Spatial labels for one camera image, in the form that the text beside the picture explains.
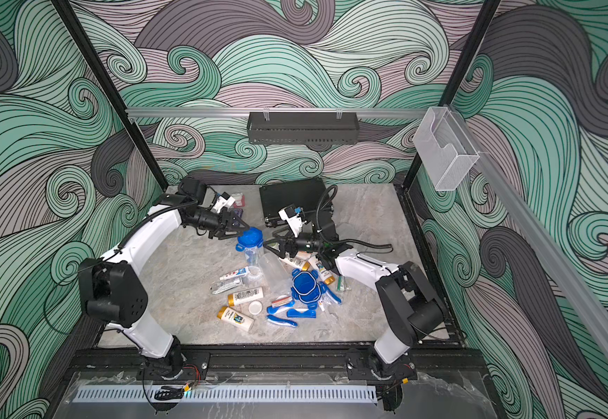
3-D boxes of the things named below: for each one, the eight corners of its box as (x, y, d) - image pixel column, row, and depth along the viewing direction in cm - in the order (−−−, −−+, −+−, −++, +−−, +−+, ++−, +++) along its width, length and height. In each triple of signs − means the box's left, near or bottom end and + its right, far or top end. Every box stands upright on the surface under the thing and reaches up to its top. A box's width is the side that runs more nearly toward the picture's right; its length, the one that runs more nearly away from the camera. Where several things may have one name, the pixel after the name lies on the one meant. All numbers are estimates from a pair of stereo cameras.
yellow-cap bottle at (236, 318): (217, 318, 84) (215, 315, 82) (224, 306, 86) (222, 304, 84) (249, 333, 81) (248, 330, 79) (255, 320, 84) (254, 318, 82)
